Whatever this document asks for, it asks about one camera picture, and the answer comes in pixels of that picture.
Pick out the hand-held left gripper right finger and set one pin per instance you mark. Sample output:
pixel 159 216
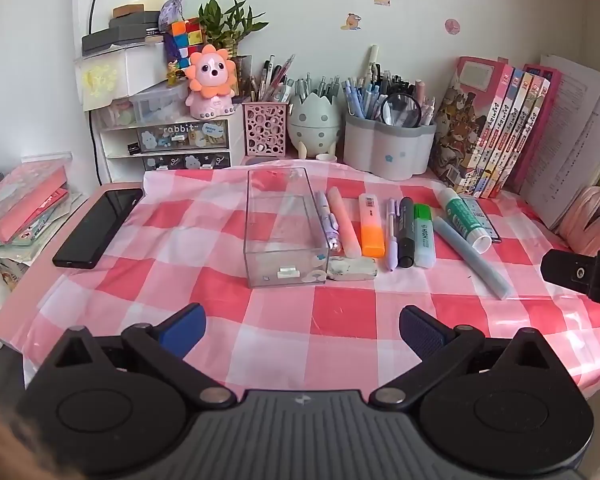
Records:
pixel 420 332

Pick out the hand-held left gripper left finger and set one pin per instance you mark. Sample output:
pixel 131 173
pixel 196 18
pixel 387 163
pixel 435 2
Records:
pixel 187 327

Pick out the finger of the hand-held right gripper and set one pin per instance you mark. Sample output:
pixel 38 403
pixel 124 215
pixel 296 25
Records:
pixel 565 267

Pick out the blue pen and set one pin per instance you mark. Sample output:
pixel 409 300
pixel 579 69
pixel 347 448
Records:
pixel 472 260

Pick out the green highlighter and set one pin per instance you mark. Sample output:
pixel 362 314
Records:
pixel 424 240

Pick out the white eraser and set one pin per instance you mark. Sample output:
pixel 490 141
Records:
pixel 352 269

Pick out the thin purple pen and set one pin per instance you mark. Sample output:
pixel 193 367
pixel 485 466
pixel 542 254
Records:
pixel 392 240

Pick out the black marker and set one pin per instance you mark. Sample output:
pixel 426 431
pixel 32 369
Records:
pixel 406 235

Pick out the orange highlighter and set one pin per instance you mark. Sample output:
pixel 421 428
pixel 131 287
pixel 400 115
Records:
pixel 371 230

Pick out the green white glue stick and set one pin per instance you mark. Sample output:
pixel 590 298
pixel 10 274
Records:
pixel 462 217

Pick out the clear plastic box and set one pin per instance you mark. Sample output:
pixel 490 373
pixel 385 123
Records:
pixel 280 240

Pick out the pink pen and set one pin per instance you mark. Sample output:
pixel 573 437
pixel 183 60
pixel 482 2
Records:
pixel 344 222

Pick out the purple cartoon pen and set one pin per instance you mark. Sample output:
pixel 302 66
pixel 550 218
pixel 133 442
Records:
pixel 327 220

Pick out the pink bag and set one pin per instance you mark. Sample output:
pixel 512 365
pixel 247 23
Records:
pixel 592 220

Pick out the pink checked tablecloth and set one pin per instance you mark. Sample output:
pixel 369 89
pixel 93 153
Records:
pixel 300 320

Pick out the open white printed book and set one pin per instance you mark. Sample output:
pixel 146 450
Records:
pixel 575 135

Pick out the black smartphone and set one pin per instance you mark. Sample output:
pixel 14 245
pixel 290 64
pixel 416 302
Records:
pixel 97 227

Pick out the pink cartoon book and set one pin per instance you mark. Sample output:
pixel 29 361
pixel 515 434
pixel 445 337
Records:
pixel 505 135
pixel 530 130
pixel 517 135
pixel 462 120

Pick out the white flower-shaped pen holder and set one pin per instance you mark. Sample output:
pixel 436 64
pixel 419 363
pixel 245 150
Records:
pixel 387 152

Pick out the white drawer organizer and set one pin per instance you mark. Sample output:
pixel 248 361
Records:
pixel 180 135

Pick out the pink boxes stack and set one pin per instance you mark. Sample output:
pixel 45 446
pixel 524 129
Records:
pixel 27 205

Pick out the pink perforated pen holder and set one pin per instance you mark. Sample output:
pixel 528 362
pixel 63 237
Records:
pixel 265 130

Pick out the black magnifying glass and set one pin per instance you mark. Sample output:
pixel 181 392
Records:
pixel 401 110

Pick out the clear storage box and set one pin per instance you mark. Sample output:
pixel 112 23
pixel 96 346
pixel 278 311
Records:
pixel 160 102

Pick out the green egg pen holder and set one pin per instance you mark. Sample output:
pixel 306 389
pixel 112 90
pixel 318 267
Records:
pixel 314 125

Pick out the pens in white holder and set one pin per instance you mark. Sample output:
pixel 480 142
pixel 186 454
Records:
pixel 365 97

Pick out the pink lion toy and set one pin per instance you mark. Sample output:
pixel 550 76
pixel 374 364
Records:
pixel 210 80

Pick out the glass plant vase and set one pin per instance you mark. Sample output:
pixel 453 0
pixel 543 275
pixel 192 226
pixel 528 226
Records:
pixel 242 75

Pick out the pens in pink holder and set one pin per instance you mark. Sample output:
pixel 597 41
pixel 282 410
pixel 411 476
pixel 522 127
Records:
pixel 272 80

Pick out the white box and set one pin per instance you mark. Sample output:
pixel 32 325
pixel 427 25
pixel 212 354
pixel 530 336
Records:
pixel 130 70

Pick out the pens in egg holder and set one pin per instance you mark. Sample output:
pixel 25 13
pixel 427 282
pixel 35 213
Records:
pixel 315 87

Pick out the colourful puzzle cube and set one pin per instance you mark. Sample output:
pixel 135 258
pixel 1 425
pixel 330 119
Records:
pixel 186 37

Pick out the black cases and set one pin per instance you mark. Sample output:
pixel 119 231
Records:
pixel 112 37

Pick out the green bamboo plant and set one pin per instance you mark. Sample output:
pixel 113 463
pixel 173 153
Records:
pixel 227 22

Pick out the purple sachet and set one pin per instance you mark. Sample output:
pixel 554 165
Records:
pixel 171 10

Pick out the pink wall sticker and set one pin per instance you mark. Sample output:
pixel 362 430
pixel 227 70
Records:
pixel 452 26

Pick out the bear wall sticker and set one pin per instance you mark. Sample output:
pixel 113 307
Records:
pixel 352 21

